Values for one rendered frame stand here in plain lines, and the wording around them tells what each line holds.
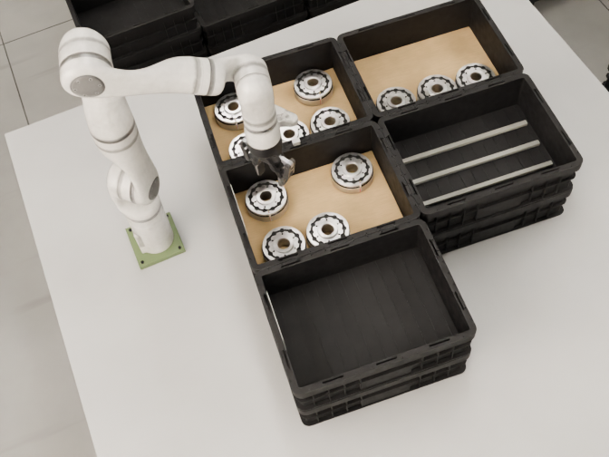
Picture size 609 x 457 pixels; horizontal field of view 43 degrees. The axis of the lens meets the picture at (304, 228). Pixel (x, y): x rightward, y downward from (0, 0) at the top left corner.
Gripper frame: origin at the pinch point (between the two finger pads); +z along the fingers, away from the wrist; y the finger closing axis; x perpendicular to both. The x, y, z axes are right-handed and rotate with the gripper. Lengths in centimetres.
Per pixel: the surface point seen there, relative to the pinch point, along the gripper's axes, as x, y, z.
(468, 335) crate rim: -10, 56, 5
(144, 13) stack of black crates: 60, -105, 47
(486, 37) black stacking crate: 71, 19, 9
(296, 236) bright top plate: -5.3, 9.3, 11.9
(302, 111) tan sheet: 28.2, -11.9, 14.2
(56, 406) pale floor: -62, -58, 98
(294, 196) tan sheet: 5.1, 1.2, 14.6
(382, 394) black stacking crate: -24, 44, 24
